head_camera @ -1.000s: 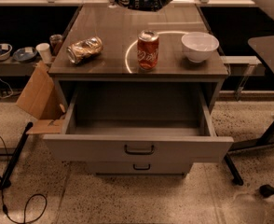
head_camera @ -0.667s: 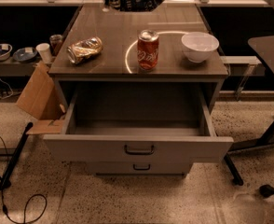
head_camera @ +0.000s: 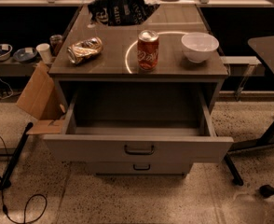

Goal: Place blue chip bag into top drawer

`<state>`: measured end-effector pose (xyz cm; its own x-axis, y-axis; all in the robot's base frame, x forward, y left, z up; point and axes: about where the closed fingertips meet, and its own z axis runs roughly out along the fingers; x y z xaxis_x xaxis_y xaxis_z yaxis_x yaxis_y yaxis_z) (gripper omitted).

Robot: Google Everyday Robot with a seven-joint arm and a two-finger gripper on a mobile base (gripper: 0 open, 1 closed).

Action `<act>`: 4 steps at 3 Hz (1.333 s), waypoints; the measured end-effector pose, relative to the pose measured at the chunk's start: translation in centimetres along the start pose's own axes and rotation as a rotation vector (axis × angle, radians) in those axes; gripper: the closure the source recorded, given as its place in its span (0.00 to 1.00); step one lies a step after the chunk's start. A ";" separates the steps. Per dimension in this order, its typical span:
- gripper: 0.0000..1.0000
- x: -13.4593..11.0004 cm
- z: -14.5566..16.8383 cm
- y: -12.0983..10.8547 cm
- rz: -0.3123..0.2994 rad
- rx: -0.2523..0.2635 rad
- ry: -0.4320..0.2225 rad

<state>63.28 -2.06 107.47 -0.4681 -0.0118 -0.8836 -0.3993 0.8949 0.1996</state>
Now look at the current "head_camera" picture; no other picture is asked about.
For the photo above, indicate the blue bowl with card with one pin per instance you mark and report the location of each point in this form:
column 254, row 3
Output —
column 25, row 55

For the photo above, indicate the white bowl with card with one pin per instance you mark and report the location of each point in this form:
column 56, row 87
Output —
column 5, row 51

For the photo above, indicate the open top drawer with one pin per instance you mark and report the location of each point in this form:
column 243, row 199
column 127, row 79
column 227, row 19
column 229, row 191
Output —
column 138, row 123

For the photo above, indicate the grey drawer cabinet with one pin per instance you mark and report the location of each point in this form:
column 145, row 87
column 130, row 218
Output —
column 118, row 60

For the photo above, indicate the black caster foot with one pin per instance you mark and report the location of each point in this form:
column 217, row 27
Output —
column 266, row 191

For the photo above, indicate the white paper cup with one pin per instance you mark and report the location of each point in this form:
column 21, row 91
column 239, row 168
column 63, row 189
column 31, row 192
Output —
column 44, row 51

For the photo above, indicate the lower drawer front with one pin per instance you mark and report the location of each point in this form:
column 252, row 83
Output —
column 144, row 168

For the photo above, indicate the crushed gold can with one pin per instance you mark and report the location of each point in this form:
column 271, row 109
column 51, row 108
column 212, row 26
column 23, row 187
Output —
column 85, row 49

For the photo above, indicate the brown glass jar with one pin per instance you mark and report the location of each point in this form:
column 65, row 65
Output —
column 56, row 42

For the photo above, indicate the black floor bar left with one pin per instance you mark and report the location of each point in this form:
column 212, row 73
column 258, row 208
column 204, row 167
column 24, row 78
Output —
column 5, row 180

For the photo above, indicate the red soda can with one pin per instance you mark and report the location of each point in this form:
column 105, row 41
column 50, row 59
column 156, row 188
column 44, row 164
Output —
column 147, row 49

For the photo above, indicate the cardboard box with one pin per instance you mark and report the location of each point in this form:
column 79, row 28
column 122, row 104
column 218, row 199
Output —
column 40, row 100

